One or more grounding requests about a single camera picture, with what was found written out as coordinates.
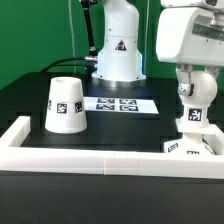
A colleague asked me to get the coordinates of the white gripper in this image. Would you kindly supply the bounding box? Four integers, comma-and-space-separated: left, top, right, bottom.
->
156, 7, 224, 96

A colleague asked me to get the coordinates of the white lamp bulb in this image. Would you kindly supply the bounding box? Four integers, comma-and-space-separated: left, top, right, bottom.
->
180, 71, 217, 128

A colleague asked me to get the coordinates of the white lamp base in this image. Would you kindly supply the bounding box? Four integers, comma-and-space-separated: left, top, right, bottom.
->
163, 118, 224, 156

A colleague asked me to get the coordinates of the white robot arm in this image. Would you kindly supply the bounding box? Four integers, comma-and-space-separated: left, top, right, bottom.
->
93, 0, 224, 96

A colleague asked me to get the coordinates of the white lamp shade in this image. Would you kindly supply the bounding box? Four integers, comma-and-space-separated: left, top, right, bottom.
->
45, 77, 87, 134

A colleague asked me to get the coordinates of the marker tag sheet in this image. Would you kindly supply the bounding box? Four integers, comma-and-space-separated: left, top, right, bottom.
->
84, 97, 158, 114

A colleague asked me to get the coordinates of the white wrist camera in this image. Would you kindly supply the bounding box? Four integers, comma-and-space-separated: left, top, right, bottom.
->
160, 0, 224, 9

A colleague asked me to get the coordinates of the black hose on stand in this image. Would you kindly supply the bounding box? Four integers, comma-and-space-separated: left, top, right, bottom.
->
79, 0, 98, 58

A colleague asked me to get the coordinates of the black cable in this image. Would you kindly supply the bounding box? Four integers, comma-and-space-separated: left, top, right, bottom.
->
40, 56, 98, 73

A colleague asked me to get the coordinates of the white frame wall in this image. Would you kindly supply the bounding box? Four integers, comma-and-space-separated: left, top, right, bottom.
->
0, 116, 224, 179

